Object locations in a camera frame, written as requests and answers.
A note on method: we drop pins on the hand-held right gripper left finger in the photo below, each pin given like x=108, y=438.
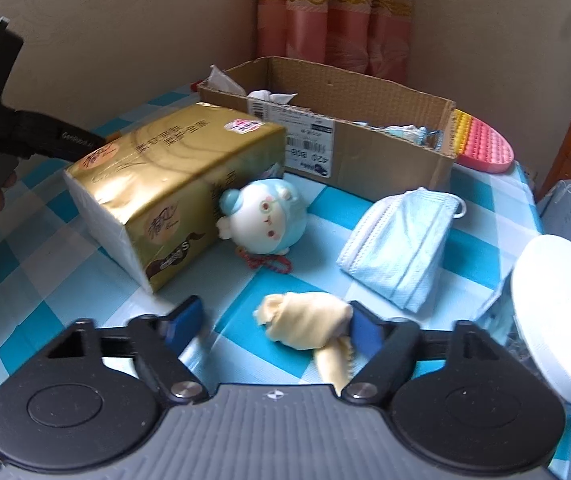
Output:
x=185, y=320

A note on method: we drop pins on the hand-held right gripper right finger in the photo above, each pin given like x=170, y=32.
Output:
x=365, y=330

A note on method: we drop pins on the yellow cloth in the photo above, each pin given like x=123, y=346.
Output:
x=305, y=320

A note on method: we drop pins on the gold tissue pack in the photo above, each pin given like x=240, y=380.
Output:
x=165, y=175

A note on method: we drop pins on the cardboard box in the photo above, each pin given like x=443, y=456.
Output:
x=380, y=160

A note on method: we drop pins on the white tissue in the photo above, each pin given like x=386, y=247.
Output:
x=225, y=80
x=270, y=96

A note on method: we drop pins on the flat blue face mask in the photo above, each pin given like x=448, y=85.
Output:
x=400, y=245

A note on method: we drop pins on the blue checkered tablecloth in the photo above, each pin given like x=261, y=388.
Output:
x=90, y=290

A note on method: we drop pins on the blue and white plush toy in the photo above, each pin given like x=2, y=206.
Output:
x=265, y=215

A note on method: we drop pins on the clear jar with white lid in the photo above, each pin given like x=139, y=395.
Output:
x=560, y=310

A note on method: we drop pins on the rainbow silicone bubble toy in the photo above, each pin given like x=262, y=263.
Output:
x=480, y=145

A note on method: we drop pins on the pink curtain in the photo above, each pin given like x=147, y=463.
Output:
x=335, y=10

